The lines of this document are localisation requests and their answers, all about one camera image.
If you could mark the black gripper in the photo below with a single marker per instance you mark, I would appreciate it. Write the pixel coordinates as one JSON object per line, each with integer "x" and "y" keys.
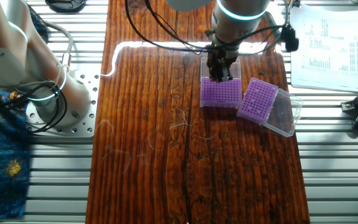
{"x": 222, "y": 56}

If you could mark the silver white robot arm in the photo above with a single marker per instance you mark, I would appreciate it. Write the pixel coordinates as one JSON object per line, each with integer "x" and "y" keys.
{"x": 8, "y": 62}

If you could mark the purple pipette tip rack box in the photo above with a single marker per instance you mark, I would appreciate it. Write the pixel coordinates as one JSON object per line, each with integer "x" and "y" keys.
{"x": 221, "y": 97}
{"x": 259, "y": 106}

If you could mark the white printed paper sheet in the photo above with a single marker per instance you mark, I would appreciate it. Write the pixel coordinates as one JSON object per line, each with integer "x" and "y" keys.
{"x": 322, "y": 74}

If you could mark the brown wooden board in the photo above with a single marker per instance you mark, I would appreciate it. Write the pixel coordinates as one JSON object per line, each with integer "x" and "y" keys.
{"x": 154, "y": 174}

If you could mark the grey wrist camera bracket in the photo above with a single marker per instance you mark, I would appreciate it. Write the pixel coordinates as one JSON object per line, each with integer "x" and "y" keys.
{"x": 272, "y": 20}

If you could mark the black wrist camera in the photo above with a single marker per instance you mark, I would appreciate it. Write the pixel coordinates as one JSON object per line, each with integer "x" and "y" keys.
{"x": 291, "y": 39}

